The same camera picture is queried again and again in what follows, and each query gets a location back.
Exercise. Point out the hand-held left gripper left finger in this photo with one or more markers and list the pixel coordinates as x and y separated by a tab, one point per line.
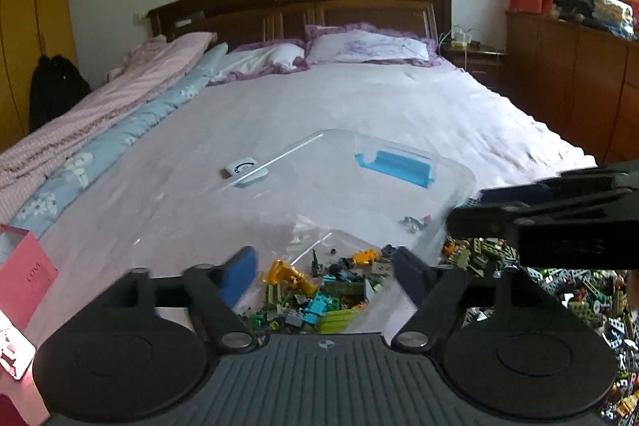
239	276

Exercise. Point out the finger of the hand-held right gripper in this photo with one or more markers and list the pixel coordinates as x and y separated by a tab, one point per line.
514	195
479	220

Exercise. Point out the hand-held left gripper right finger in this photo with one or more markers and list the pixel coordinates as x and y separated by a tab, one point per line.
409	271

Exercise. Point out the pile of green grey bricks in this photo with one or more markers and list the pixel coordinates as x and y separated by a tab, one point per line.
479	256

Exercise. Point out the heap of colourful toy bricks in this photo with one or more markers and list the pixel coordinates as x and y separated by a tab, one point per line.
329	301

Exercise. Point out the clear plastic storage bin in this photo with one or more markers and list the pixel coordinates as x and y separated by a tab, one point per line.
389	169

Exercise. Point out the white square remote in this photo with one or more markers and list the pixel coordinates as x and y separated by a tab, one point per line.
244	169

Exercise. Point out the wooden nightstand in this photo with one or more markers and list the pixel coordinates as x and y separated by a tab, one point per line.
479	66

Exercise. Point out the wooden dresser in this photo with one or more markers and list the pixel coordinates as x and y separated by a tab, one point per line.
564	71

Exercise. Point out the blue floral quilt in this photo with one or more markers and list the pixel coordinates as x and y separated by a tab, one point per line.
125	126

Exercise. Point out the pile of clothes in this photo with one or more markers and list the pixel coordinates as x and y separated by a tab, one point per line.
594	7

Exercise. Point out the white pillow with purple frill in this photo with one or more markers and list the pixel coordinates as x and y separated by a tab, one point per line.
369	46
264	59

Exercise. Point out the pink paper gift bag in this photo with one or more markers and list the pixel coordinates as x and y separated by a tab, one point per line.
27	271

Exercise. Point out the pink striped quilt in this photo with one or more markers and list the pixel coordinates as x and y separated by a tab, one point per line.
100	106

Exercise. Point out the black bag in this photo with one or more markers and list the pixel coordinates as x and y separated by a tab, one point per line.
57	91

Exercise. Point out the yellow wardrobe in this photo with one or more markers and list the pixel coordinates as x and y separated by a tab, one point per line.
30	7

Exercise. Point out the white wall socket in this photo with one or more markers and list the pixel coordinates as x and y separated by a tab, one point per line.
139	17

